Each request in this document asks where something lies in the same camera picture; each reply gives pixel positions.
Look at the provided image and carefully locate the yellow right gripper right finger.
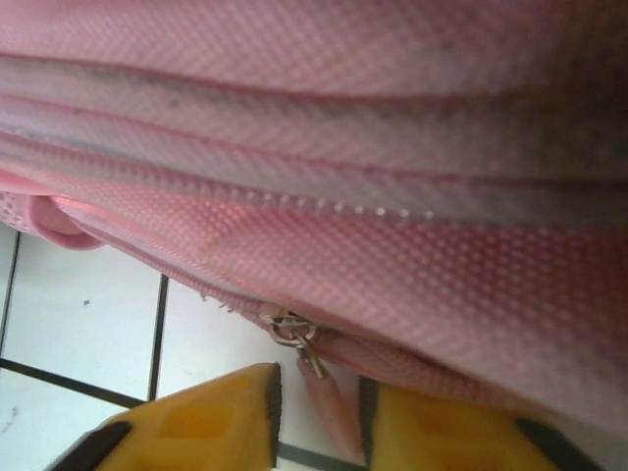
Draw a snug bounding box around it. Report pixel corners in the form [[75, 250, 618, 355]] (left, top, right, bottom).
[[358, 375, 605, 471]]

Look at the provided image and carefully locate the pink student backpack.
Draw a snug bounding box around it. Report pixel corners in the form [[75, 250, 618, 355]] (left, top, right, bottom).
[[0, 0, 628, 465]]

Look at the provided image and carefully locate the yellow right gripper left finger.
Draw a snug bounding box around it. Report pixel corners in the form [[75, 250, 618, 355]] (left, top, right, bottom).
[[48, 361, 285, 471]]

